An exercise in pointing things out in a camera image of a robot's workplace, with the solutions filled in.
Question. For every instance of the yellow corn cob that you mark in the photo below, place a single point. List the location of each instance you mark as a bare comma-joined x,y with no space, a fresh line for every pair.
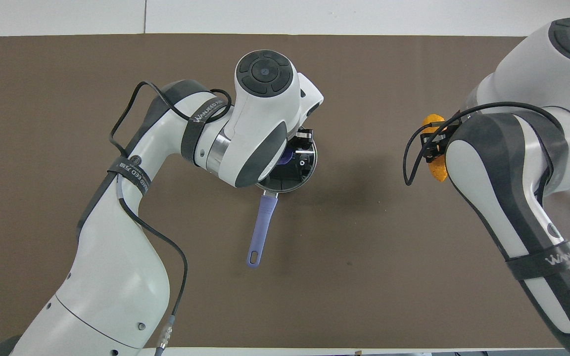
437,170

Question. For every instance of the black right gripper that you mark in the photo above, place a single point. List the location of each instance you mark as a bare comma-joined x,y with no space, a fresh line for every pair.
453,129

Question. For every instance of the brown table mat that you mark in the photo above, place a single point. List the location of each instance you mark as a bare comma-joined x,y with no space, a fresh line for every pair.
364,257

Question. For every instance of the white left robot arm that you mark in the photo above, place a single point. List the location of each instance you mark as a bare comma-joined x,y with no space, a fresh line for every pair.
117,277

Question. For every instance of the glass lid purple knob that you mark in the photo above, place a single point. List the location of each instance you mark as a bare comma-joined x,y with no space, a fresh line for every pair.
290,173

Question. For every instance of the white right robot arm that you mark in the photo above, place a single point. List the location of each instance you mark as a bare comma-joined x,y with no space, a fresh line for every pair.
522,163

